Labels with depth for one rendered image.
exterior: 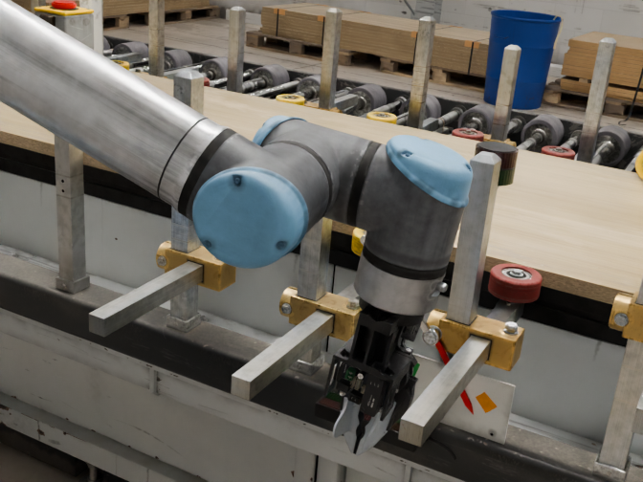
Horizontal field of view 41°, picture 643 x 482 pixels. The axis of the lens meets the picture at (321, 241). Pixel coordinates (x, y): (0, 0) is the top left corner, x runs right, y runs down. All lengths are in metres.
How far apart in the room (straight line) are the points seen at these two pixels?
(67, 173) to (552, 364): 0.91
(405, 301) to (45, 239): 1.28
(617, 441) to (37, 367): 1.46
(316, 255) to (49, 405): 1.13
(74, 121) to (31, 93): 0.05
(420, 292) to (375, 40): 7.10
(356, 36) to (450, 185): 7.22
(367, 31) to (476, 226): 6.80
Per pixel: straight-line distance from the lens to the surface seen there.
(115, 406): 2.14
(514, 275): 1.38
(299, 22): 8.38
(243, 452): 1.95
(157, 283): 1.39
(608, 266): 1.50
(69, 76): 0.80
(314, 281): 1.36
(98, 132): 0.78
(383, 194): 0.84
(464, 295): 1.26
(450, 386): 1.13
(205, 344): 1.50
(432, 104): 2.83
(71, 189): 1.62
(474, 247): 1.23
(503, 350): 1.26
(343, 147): 0.86
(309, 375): 1.43
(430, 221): 0.84
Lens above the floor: 1.43
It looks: 22 degrees down
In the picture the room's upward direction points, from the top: 5 degrees clockwise
